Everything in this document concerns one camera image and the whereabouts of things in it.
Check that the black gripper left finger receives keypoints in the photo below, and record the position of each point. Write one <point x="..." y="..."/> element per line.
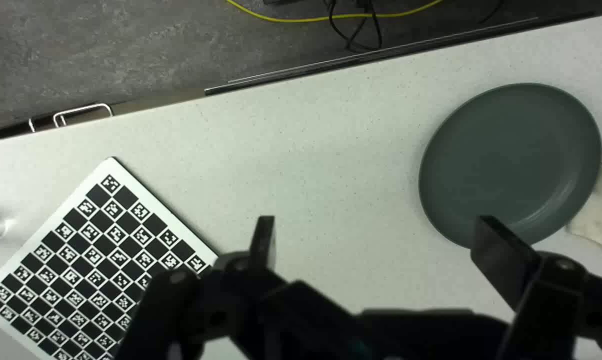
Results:
<point x="261" y="241"/>

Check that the black white checkerboard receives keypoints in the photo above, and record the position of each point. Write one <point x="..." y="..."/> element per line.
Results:
<point x="87" y="267"/>

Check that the metal bracket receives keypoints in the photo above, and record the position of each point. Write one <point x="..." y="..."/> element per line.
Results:
<point x="81" y="114"/>

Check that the dark green round plate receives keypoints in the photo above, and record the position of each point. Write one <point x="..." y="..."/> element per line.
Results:
<point x="506" y="161"/>

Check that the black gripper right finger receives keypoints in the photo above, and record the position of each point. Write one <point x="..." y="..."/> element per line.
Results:
<point x="502" y="256"/>

